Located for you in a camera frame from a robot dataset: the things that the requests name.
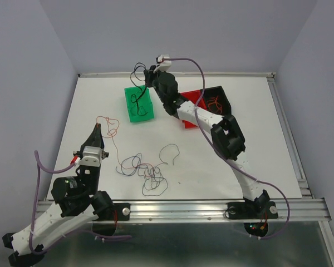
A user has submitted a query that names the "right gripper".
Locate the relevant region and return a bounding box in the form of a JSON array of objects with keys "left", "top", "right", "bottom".
[{"left": 144, "top": 65, "right": 166, "bottom": 103}]

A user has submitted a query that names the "orange wire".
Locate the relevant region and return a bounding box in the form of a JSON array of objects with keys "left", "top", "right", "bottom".
[{"left": 96, "top": 115, "right": 129, "bottom": 167}]

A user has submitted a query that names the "thick black cable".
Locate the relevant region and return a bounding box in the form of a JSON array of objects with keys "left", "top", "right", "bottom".
[{"left": 129, "top": 62, "right": 151, "bottom": 117}]

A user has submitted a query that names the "multicolour wire bundle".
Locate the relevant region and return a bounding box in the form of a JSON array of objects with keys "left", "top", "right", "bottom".
[{"left": 115, "top": 143, "right": 181, "bottom": 197}]

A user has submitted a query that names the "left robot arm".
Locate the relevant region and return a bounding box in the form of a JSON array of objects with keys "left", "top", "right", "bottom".
[{"left": 2, "top": 123, "right": 115, "bottom": 266}]

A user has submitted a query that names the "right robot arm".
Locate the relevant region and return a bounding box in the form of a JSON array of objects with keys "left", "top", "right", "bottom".
[{"left": 144, "top": 65, "right": 269, "bottom": 217}]

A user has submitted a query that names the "green plastic bin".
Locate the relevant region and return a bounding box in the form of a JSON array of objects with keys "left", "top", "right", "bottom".
[{"left": 124, "top": 86, "right": 154, "bottom": 123}]

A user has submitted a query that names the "red plastic bin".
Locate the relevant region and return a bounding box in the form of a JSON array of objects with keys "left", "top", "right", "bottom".
[{"left": 181, "top": 90, "right": 207, "bottom": 129}]

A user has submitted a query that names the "black plastic bin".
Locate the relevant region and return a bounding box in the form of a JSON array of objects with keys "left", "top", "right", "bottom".
[{"left": 203, "top": 86, "right": 232, "bottom": 116}]

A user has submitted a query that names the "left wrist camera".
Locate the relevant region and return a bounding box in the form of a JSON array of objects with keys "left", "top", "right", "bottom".
[{"left": 80, "top": 146, "right": 103, "bottom": 167}]

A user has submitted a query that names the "aluminium back rail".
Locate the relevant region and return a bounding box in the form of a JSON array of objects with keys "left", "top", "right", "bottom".
[{"left": 78, "top": 72, "right": 276, "bottom": 78}]

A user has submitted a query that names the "aluminium rail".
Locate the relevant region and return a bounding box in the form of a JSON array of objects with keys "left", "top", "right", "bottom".
[
  {"left": 78, "top": 72, "right": 276, "bottom": 78},
  {"left": 33, "top": 197, "right": 331, "bottom": 224},
  {"left": 267, "top": 77, "right": 314, "bottom": 199}
]

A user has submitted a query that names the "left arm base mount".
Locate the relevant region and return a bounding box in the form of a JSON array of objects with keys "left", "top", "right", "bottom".
[{"left": 96, "top": 202, "right": 131, "bottom": 222}]

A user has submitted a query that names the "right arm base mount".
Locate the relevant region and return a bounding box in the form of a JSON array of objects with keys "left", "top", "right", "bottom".
[{"left": 224, "top": 201, "right": 278, "bottom": 220}]

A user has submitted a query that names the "aluminium right side rail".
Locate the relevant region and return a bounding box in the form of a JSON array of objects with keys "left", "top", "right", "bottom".
[{"left": 267, "top": 77, "right": 314, "bottom": 199}]

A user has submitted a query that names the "aluminium front rail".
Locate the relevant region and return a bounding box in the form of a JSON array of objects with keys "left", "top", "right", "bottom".
[{"left": 33, "top": 197, "right": 331, "bottom": 224}]

